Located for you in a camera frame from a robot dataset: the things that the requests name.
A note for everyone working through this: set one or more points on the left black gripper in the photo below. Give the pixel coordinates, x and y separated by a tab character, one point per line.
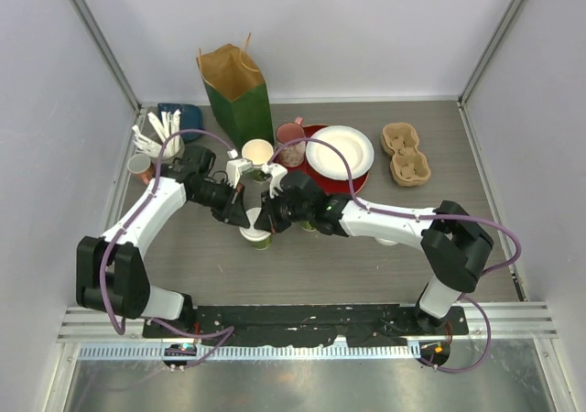
233	211

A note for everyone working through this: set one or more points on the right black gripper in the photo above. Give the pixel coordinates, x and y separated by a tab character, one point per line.
268	220

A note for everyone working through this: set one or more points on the green paper cup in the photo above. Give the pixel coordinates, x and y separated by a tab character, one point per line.
307	226
261	243

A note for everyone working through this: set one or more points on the green paper cups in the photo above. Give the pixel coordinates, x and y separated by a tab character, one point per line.
258	152

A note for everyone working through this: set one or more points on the green brown paper bag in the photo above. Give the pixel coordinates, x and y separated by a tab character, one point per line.
237	93

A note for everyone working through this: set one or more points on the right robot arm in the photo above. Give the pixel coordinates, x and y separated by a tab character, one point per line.
457	248

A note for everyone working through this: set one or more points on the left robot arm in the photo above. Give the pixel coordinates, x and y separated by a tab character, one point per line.
110	271

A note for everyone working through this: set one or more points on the pink floral mug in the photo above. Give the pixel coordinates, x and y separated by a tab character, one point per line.
291	144

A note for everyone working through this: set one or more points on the red round tray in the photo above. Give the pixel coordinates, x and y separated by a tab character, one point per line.
330	186

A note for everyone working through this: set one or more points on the blue cloth pouch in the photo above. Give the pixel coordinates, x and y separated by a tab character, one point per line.
190	115

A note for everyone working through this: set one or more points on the small pink paper cup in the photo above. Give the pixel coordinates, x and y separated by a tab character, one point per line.
141	166

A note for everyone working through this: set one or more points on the white plastic cutlery bundle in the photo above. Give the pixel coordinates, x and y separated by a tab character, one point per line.
164	125

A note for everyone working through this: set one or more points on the white paper plate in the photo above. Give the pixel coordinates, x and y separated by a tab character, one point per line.
340	152

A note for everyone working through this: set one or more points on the brown cardboard cup carrier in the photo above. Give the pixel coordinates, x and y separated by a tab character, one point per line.
408	165

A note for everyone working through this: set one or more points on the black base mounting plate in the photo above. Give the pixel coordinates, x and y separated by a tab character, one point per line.
309	326

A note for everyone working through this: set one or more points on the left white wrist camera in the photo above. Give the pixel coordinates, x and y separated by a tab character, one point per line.
236	167

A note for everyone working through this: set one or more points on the white slotted cable duct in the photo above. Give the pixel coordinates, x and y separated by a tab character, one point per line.
169	352

